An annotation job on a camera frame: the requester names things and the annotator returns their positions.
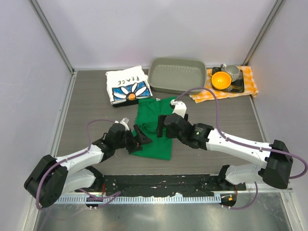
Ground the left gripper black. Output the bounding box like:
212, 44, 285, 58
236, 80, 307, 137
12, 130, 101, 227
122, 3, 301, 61
114, 124, 152, 154

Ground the green t shirt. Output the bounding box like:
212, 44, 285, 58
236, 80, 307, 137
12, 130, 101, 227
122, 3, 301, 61
132, 97, 175, 160

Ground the grey plastic tray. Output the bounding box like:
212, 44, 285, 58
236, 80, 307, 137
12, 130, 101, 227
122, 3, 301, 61
148, 57, 207, 94

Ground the orange bowl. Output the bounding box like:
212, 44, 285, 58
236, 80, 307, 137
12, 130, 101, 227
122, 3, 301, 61
211, 71, 231, 90

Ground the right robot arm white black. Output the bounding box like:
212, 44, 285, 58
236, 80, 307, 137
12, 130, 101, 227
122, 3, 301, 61
157, 113, 293, 190

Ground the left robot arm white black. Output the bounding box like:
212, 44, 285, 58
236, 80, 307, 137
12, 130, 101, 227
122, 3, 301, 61
24, 121, 153, 210

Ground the black folded t shirt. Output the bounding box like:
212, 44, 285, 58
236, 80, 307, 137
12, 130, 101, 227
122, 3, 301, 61
111, 96, 152, 107

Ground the white folded daisy t shirt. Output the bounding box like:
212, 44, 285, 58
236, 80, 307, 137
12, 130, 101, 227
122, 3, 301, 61
105, 65, 153, 106

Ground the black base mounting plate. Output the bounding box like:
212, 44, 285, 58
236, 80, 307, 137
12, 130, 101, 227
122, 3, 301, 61
84, 174, 246, 197

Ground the black floral square plate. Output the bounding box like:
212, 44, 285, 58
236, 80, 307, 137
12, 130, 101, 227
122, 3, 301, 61
212, 67, 244, 93

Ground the grey striped mug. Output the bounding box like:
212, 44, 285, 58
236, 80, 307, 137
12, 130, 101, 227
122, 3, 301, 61
220, 64, 243, 82

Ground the orange checkered cloth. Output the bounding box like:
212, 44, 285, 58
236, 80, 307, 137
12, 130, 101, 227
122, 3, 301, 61
189, 66, 258, 103

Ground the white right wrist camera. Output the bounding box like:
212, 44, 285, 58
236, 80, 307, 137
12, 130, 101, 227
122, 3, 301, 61
170, 100, 188, 121

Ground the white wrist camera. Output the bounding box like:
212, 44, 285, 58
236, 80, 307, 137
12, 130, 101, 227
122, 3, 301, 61
170, 100, 188, 121
115, 117, 130, 130

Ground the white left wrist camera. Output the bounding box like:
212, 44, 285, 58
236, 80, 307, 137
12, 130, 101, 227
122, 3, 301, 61
115, 117, 130, 130

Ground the slotted cable duct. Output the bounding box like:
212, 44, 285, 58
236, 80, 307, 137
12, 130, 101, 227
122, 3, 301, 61
54, 193, 221, 205

